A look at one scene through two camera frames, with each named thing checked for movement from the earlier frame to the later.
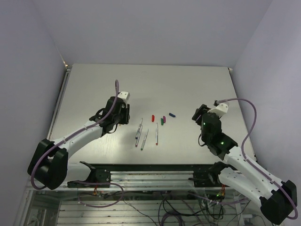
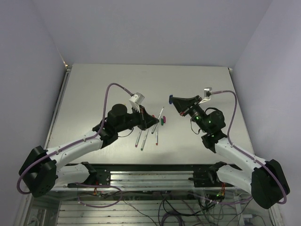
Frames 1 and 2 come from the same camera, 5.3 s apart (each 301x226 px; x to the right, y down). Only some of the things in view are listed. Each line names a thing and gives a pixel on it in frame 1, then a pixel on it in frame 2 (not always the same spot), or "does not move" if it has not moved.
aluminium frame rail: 174,179 does not move
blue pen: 139,130 to 158,118
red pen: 157,134 does not move
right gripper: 199,112 to 182,104
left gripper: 126,110 to 145,120
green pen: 145,138 does not move
